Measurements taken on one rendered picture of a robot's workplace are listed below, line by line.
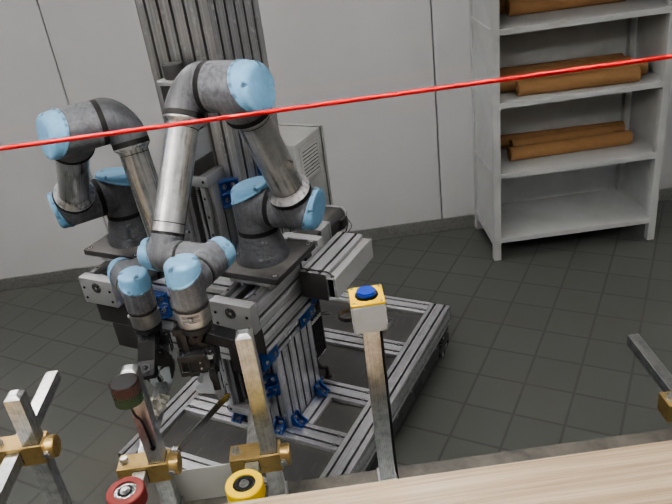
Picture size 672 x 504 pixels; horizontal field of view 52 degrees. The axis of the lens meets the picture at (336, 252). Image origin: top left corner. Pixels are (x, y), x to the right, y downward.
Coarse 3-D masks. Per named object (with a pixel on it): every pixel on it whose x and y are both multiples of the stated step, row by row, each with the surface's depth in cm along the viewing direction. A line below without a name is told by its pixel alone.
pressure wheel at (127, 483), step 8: (120, 480) 146; (128, 480) 146; (136, 480) 145; (112, 488) 144; (120, 488) 144; (128, 488) 144; (136, 488) 143; (144, 488) 144; (112, 496) 142; (120, 496) 142; (128, 496) 142; (136, 496) 141; (144, 496) 143
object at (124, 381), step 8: (120, 376) 141; (128, 376) 141; (136, 376) 141; (112, 384) 139; (120, 384) 139; (128, 384) 139; (120, 400) 139; (136, 416) 144; (144, 424) 148; (152, 448) 151
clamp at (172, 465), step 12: (120, 456) 158; (132, 456) 157; (144, 456) 157; (168, 456) 156; (180, 456) 158; (120, 468) 154; (132, 468) 154; (144, 468) 154; (156, 468) 154; (168, 468) 154; (180, 468) 157; (156, 480) 156
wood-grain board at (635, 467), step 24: (576, 456) 138; (600, 456) 137; (624, 456) 136; (648, 456) 135; (408, 480) 137; (432, 480) 137; (456, 480) 136; (480, 480) 135; (504, 480) 134; (528, 480) 134; (552, 480) 133; (576, 480) 132; (600, 480) 132; (624, 480) 131; (648, 480) 130
